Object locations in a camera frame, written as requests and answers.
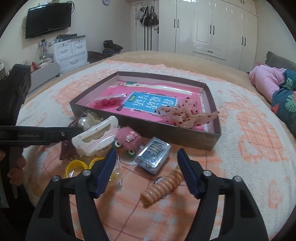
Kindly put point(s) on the pile of dark clothes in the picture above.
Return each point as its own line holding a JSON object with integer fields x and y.
{"x": 110, "y": 49}

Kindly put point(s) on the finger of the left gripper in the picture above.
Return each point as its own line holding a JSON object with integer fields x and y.
{"x": 36, "y": 136}

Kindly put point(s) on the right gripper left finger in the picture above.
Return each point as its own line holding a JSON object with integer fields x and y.
{"x": 52, "y": 219}

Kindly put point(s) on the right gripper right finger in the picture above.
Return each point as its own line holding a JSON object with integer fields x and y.
{"x": 241, "y": 219}

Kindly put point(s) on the white door with bags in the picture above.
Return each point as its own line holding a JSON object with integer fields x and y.
{"x": 145, "y": 37}

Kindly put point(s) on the brown cardboard tray box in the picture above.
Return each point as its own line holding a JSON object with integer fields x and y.
{"x": 201, "y": 137}

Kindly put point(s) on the orange white plush blanket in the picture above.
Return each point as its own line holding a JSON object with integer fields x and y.
{"x": 266, "y": 167}

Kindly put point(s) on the pink fuzzy hair clip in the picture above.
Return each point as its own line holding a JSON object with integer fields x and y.
{"x": 127, "y": 140}

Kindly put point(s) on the pearl bow hair clip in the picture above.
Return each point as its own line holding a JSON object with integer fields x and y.
{"x": 88, "y": 120}

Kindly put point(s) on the white pink hair claw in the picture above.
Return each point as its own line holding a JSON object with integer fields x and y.
{"x": 94, "y": 136}

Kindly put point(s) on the pink padded garment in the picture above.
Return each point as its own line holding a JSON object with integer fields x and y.
{"x": 266, "y": 80}

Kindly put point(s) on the sheer sequin bow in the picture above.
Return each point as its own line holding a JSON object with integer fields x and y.
{"x": 186, "y": 114}

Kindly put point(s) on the tan bedspread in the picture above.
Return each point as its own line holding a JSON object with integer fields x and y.
{"x": 185, "y": 62}

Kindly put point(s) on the left hand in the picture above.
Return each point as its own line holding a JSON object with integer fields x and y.
{"x": 12, "y": 164}

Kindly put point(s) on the black wall television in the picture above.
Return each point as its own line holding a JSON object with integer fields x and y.
{"x": 47, "y": 18}

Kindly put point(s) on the bag of red beads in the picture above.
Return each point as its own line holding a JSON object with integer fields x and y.
{"x": 109, "y": 100}

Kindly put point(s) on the blue floral quilt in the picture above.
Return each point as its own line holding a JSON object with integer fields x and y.
{"x": 283, "y": 102}

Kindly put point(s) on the white drawer cabinet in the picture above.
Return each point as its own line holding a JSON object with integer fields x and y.
{"x": 71, "y": 54}

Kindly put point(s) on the earring card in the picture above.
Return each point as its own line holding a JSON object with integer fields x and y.
{"x": 116, "y": 176}

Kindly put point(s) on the pink Chinese workbook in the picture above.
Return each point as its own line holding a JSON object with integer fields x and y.
{"x": 143, "y": 99}

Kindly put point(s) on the round wall clock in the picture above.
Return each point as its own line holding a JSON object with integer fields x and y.
{"x": 106, "y": 2}

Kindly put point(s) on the brown alligator hair clip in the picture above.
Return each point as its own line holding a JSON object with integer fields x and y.
{"x": 68, "y": 151}

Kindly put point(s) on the grey headboard cushion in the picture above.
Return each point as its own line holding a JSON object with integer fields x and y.
{"x": 276, "y": 61}

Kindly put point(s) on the white wardrobe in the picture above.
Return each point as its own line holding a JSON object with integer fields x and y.
{"x": 220, "y": 31}

